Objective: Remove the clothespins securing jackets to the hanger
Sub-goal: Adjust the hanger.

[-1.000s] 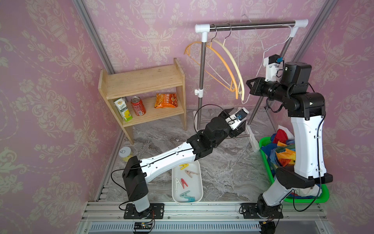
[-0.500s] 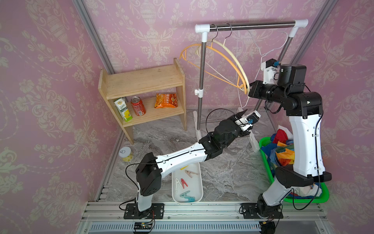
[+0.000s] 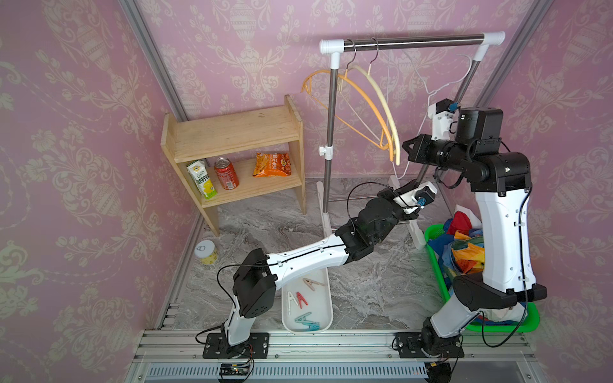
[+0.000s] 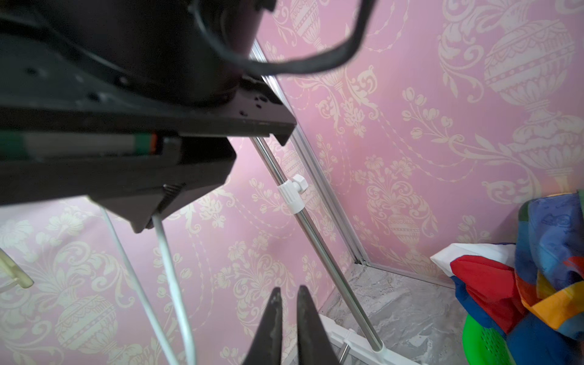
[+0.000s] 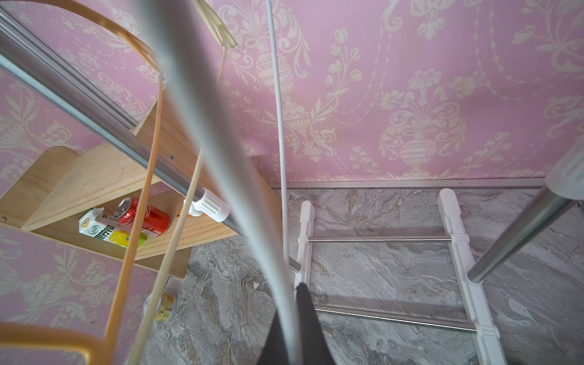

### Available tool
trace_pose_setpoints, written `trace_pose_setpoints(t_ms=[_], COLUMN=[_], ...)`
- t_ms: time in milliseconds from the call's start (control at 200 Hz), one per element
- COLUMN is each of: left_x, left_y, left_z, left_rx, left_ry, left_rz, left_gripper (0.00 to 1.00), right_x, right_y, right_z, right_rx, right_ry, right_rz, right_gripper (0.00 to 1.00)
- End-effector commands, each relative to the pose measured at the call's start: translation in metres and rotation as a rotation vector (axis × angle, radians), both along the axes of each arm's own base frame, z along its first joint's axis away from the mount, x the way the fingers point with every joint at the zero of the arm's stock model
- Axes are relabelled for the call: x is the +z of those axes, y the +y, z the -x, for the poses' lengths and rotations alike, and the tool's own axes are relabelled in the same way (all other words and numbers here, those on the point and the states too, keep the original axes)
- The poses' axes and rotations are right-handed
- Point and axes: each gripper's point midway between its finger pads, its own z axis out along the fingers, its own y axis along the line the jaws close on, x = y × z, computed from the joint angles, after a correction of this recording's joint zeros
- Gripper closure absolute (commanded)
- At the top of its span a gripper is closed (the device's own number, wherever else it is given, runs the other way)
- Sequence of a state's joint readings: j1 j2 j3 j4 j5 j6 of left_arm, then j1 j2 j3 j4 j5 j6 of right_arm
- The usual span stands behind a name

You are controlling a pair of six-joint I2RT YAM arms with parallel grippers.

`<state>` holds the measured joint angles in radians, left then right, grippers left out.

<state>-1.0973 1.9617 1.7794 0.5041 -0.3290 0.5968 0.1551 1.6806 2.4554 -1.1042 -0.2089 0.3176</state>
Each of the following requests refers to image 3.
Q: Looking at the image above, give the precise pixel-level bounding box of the white clothespin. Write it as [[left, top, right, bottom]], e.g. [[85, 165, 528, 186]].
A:
[[287, 291, 299, 316]]

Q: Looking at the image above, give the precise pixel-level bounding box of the cream white clothes hanger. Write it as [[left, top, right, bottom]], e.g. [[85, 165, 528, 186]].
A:
[[340, 38, 401, 165]]

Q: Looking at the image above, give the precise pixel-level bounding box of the red soda can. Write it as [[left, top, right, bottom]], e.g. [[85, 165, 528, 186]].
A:
[[215, 157, 239, 190]]

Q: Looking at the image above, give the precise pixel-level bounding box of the green white juice carton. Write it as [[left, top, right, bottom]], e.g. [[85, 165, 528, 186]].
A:
[[187, 161, 217, 199]]

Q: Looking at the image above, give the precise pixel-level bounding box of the wooden two-tier shelf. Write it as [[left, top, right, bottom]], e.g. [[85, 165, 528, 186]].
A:
[[161, 95, 307, 236]]

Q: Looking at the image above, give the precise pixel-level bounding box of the green plastic basket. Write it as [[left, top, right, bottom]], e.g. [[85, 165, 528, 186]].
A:
[[425, 224, 541, 334]]

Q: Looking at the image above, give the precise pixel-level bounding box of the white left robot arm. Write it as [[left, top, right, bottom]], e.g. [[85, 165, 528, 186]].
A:
[[222, 180, 437, 347]]

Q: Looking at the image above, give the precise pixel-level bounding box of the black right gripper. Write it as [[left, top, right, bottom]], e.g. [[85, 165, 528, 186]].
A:
[[405, 135, 477, 179]]

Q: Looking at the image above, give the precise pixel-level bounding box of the rainbow striped jacket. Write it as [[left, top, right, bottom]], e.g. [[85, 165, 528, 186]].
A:
[[442, 231, 485, 280]]

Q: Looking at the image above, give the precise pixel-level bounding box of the teal green clothespin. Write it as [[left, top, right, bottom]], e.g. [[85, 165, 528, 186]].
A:
[[295, 312, 314, 327]]

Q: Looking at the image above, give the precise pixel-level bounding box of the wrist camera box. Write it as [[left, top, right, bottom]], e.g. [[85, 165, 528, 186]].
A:
[[394, 180, 438, 207], [428, 98, 459, 140]]

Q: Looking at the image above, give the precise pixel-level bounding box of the metal clothes rack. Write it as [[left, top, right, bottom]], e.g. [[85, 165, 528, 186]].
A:
[[317, 31, 505, 236]]

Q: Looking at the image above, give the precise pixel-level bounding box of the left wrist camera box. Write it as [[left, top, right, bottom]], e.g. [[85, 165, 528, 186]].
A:
[[394, 180, 438, 207]]

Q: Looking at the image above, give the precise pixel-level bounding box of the wooden clothes hanger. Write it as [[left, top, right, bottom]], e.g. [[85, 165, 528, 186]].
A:
[[301, 39, 401, 165]]

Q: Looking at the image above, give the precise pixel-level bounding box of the orange snack bag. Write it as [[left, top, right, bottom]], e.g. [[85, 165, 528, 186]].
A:
[[253, 153, 292, 178]]

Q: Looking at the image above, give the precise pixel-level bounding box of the red clothespin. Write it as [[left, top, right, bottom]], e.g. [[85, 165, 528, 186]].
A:
[[295, 292, 308, 309]]

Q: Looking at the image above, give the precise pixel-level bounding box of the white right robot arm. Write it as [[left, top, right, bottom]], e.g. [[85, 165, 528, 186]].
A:
[[402, 108, 548, 356]]

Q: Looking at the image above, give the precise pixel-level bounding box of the white wire clothes hanger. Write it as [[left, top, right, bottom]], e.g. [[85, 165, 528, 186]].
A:
[[392, 49, 475, 180]]

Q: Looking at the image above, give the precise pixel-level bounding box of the blue red white jacket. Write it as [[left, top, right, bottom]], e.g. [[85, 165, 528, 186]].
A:
[[438, 207, 483, 263]]

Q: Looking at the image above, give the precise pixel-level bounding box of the small circuit board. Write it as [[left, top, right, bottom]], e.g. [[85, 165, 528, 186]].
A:
[[219, 363, 252, 378]]

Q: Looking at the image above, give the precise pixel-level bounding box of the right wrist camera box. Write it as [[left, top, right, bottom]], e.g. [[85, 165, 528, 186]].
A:
[[428, 98, 459, 140]]

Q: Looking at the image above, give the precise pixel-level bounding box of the white plastic tray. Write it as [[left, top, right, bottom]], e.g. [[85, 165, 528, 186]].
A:
[[282, 268, 334, 334]]

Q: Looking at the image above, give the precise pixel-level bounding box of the blue clothespin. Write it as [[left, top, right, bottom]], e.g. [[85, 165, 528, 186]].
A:
[[303, 321, 320, 331]]

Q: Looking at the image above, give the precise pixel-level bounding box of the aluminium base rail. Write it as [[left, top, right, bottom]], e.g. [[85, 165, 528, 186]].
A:
[[125, 330, 547, 382]]

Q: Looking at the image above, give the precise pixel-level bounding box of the pink clothespin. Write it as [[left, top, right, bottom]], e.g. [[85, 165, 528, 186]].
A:
[[303, 278, 325, 291]]

